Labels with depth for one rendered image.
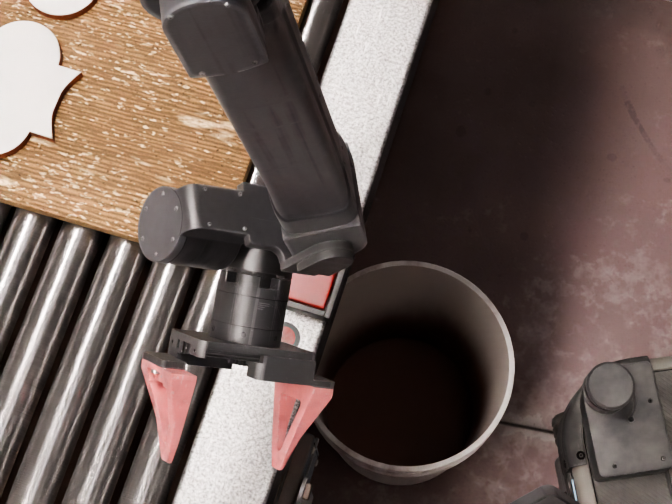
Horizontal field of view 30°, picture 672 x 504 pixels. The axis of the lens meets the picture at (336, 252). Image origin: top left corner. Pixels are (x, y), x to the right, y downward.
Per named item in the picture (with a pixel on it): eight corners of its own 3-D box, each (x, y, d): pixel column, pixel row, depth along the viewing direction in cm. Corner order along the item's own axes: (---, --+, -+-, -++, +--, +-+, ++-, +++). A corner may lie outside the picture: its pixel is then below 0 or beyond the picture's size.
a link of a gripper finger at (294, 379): (205, 455, 102) (224, 341, 102) (282, 460, 106) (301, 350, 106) (240, 475, 96) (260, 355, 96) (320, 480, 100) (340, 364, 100)
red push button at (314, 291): (343, 256, 122) (343, 252, 121) (324, 313, 121) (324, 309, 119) (285, 238, 123) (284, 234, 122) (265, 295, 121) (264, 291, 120)
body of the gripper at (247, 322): (165, 350, 99) (181, 258, 99) (278, 363, 104) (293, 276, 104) (197, 364, 94) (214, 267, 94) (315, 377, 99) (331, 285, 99)
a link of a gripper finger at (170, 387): (124, 449, 99) (144, 332, 99) (207, 455, 102) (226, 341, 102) (155, 470, 93) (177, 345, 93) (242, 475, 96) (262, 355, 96)
